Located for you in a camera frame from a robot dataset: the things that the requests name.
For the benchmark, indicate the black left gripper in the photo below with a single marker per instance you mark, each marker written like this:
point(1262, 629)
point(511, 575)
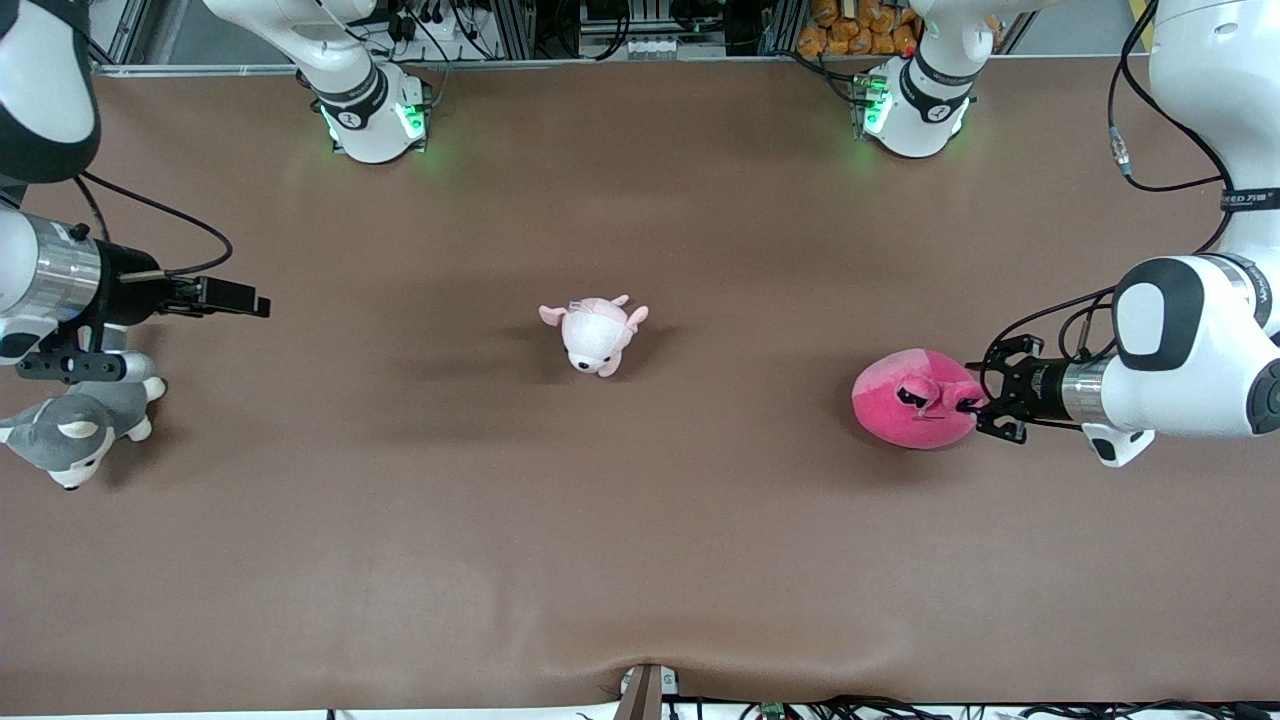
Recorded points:
point(1036, 383)

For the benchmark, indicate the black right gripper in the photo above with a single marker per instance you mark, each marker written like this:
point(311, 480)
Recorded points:
point(128, 289)

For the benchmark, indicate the round pink plush toy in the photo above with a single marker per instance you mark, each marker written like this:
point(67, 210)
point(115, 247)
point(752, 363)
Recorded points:
point(910, 405)

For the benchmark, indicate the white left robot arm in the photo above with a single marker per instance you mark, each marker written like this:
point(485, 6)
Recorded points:
point(1190, 340)

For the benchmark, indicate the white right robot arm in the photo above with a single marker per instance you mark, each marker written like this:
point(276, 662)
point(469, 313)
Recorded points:
point(40, 90)

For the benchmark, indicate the grey white plush husky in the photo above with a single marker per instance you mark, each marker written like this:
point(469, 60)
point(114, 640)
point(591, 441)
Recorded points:
point(75, 425)

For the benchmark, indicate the pale pink plush dog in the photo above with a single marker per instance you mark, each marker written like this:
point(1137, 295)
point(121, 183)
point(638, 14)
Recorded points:
point(592, 335)

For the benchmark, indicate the brown table cover cloth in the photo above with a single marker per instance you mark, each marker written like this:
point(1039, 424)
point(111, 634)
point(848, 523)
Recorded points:
point(640, 550)

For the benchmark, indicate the white power strip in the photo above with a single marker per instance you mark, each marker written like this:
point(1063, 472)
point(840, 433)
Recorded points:
point(650, 47)

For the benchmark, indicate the brown camera mount post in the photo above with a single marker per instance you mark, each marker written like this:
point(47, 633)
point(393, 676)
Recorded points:
point(642, 695)

